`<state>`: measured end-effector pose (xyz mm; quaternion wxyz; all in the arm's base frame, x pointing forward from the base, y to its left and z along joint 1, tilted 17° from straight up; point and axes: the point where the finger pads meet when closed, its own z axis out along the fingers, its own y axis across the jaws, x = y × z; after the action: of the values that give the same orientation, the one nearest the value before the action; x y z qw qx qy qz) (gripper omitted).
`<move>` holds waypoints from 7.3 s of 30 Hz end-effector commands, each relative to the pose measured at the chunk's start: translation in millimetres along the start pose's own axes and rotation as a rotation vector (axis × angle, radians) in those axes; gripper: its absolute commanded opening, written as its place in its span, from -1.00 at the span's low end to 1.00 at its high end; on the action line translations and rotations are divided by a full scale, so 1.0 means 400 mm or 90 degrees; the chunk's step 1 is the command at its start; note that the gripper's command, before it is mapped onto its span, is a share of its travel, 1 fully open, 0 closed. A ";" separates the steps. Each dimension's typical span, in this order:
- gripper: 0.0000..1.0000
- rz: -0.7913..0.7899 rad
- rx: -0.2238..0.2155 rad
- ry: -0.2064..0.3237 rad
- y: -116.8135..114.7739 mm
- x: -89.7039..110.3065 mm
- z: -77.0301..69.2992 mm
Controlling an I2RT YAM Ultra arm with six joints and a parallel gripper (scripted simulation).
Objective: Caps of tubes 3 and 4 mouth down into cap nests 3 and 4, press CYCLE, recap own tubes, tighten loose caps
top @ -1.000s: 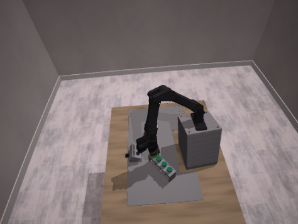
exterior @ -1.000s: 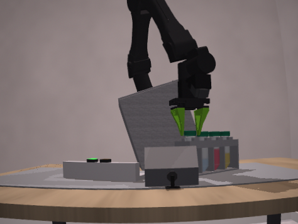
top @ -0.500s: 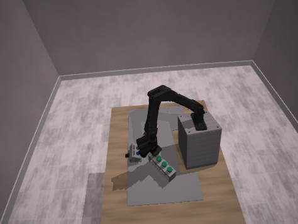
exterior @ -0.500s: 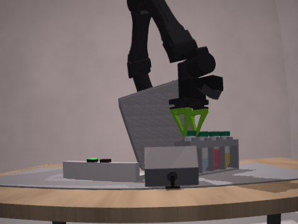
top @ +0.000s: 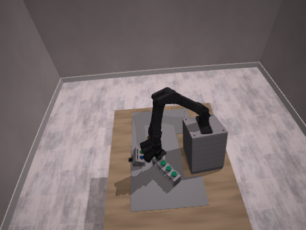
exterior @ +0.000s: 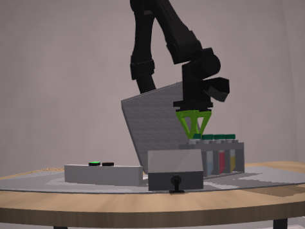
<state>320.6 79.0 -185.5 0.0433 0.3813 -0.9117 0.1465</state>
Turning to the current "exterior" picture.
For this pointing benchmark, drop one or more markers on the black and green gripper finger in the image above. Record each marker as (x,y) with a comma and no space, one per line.
(206,115)
(194,118)

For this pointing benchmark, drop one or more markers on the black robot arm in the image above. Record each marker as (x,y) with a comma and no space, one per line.
(203,63)

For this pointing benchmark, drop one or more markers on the grey flat mat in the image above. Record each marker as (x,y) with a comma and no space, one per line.
(54,182)

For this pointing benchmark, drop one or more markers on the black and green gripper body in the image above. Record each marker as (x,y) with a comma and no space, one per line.
(187,105)

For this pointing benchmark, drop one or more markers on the green screw cap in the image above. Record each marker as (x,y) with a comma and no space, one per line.
(219,136)
(230,136)
(207,137)
(197,136)

